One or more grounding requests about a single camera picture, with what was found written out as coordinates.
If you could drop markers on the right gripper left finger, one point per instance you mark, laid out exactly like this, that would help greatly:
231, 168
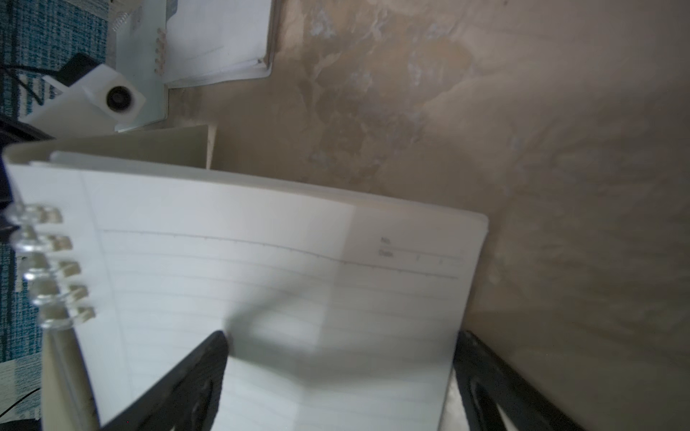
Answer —
187, 398

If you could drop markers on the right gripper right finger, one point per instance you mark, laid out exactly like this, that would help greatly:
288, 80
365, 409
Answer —
491, 389

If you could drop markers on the grey-green notebook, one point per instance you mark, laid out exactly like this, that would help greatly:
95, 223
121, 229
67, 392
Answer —
343, 308

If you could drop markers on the white spiral notebook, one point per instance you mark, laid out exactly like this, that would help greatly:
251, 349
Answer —
212, 42

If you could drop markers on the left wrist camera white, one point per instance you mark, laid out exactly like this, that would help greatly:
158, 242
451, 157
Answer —
95, 105

